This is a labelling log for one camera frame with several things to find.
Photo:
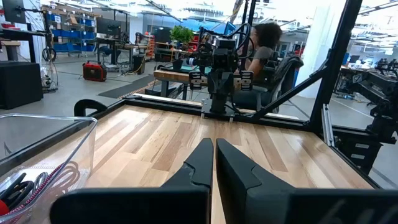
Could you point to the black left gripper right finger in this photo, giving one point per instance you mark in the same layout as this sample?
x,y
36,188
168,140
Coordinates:
x,y
280,208

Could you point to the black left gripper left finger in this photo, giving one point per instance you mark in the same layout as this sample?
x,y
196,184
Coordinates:
x,y
140,208

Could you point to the black office chair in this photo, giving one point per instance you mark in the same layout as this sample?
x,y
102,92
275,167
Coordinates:
x,y
287,68

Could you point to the shelf with blue bins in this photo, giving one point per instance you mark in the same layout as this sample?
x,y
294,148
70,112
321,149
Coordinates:
x,y
70,32

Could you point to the black neighbouring station base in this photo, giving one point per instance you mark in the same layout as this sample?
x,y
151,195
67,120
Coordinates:
x,y
351,155

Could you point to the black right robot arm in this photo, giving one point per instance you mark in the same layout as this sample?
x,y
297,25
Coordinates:
x,y
219,87

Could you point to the red black equipment case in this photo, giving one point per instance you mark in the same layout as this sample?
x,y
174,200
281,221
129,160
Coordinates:
x,y
94,71

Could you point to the black aluminium table frame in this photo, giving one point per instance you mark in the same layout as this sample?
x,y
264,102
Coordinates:
x,y
335,62

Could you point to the black cabinet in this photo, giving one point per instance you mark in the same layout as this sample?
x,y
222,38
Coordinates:
x,y
20,85

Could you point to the black computer monitor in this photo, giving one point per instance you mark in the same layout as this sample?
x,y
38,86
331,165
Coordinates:
x,y
108,26
14,11

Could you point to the red drawer cart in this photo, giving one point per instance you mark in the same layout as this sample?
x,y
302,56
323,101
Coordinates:
x,y
150,46

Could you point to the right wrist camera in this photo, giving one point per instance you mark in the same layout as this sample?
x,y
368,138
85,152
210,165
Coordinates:
x,y
225,43

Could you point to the green potted plant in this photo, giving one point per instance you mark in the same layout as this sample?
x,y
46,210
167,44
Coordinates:
x,y
182,34

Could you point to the wooden workbench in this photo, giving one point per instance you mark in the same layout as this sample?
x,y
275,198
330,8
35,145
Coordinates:
x,y
169,76

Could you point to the black neighbouring robot arm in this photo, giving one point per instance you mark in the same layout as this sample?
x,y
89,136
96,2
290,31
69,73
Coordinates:
x,y
376,87

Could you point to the black computer tower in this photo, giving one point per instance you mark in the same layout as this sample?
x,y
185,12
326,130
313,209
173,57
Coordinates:
x,y
139,63

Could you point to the black floor mat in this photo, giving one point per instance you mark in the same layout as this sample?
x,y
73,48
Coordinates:
x,y
127,87

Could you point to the black upright pole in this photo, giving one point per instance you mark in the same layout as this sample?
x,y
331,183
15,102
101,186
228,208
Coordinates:
x,y
247,12

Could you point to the clear plastic box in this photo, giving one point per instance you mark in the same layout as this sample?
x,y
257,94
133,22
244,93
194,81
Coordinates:
x,y
77,149

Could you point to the person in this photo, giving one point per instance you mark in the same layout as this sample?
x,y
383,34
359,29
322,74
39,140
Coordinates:
x,y
262,53

